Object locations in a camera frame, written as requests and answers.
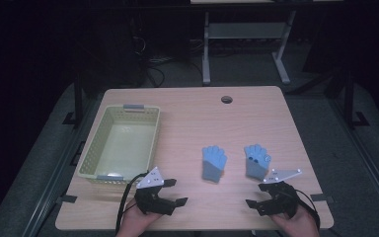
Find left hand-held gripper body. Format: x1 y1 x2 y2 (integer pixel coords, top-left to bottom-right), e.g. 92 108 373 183
134 166 178 217

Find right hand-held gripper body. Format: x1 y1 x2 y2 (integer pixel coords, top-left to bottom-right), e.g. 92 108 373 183
258 168 303 218

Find blue and grey glove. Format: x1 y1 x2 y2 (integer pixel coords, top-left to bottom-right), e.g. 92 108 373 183
243 143 272 182
201 145 228 184

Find pale green plastic basket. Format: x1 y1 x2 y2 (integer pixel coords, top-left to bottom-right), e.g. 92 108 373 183
77 104 162 186

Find person's left hand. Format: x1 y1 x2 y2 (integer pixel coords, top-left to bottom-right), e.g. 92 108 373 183
115 197 163 237

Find person's right hand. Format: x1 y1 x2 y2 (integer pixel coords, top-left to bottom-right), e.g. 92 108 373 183
269 204 321 237

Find grey tape strip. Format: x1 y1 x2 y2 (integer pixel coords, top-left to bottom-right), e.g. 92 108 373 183
310 194 336 203
56 195 79 204

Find black metal stand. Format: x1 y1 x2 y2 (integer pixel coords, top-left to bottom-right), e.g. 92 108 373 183
62 74 85 128
342 70 371 130

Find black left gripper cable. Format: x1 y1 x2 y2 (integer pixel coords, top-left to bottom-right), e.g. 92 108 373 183
114 172 150 235

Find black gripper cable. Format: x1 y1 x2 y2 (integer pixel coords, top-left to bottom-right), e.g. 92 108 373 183
114 172 150 235
292 189 321 230

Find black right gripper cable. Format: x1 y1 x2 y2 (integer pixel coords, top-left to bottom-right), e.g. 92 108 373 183
292 189 321 230

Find black floor cables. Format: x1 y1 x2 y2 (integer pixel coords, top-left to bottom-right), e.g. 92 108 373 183
131 35 205 89

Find grey metal desk frame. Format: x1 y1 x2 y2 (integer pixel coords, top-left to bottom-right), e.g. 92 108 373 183
201 9 298 86

